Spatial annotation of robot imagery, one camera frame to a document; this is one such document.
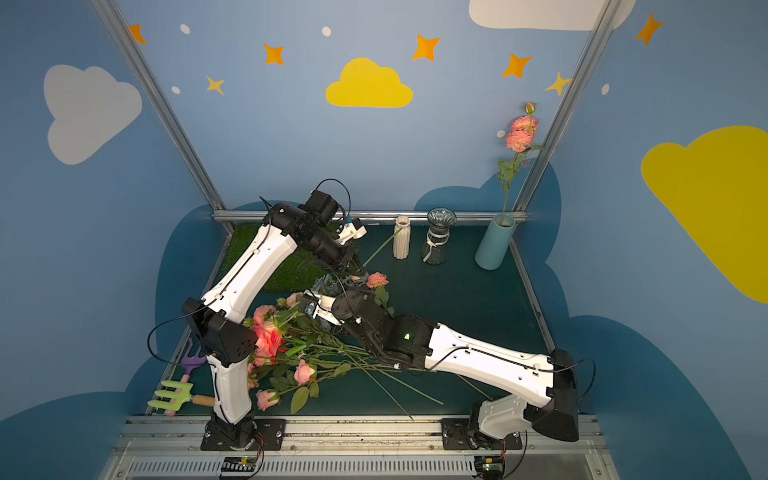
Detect pink rose spray stem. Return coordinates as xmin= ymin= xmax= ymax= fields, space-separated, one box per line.
xmin=496 ymin=102 xmax=544 ymax=214

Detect coral pink rose stem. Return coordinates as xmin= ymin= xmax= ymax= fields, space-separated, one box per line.
xmin=246 ymin=305 xmax=286 ymax=366

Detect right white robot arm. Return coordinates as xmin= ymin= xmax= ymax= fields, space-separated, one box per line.
xmin=318 ymin=290 xmax=579 ymax=442

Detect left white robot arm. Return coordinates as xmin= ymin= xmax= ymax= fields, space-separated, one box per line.
xmin=182 ymin=200 xmax=365 ymax=451

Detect blue grey fabric flowers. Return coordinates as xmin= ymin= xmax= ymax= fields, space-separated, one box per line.
xmin=311 ymin=273 xmax=362 ymax=297

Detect white ribbed ceramic vase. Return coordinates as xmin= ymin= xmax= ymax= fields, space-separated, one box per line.
xmin=392 ymin=216 xmax=411 ymax=260

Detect clear glass vase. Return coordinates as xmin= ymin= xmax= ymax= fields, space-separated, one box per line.
xmin=421 ymin=207 xmax=457 ymax=265

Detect teal cylinder vase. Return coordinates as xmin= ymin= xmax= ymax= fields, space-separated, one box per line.
xmin=475 ymin=213 xmax=516 ymax=270

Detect green artificial grass mat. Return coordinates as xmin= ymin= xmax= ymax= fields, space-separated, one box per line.
xmin=214 ymin=223 xmax=327 ymax=293

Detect pink flower bouquet pile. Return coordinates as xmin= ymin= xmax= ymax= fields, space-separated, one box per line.
xmin=247 ymin=292 xmax=424 ymax=414

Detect purple toy garden rake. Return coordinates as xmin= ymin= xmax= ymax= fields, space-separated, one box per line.
xmin=178 ymin=338 xmax=206 ymax=384

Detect green toy garden fork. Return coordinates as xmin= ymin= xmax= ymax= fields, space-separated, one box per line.
xmin=147 ymin=380 xmax=216 ymax=412

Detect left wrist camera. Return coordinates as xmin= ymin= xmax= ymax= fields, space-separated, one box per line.
xmin=337 ymin=218 xmax=367 ymax=245

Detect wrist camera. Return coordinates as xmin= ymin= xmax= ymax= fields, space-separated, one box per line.
xmin=299 ymin=290 xmax=341 ymax=326
xmin=337 ymin=218 xmax=367 ymax=245

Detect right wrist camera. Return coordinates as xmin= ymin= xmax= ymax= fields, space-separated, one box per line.
xmin=299 ymin=290 xmax=341 ymax=326

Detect horizontal aluminium frame bar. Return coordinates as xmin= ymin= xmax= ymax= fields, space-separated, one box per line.
xmin=212 ymin=210 xmax=497 ymax=224

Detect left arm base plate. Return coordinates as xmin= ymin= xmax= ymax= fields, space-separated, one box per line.
xmin=200 ymin=415 xmax=287 ymax=452

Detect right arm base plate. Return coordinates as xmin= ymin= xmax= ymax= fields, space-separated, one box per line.
xmin=439 ymin=417 xmax=523 ymax=451

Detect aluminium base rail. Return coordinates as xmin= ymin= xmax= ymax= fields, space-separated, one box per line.
xmin=101 ymin=415 xmax=619 ymax=479

